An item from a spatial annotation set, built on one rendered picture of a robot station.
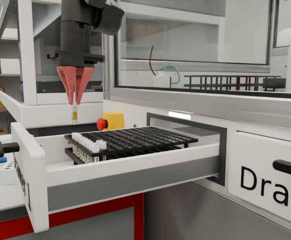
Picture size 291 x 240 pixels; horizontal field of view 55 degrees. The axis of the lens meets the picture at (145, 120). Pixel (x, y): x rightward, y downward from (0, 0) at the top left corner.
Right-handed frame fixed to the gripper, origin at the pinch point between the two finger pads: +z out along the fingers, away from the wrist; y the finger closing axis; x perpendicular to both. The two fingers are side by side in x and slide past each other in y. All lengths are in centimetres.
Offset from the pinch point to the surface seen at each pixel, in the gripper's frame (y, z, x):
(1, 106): 4, 32, 365
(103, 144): 1.8, 6.5, -11.8
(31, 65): 2, -10, 75
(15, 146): -11.2, 7.5, -6.0
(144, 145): 9.7, 7.1, -12.2
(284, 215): 21.9, 13.9, -32.4
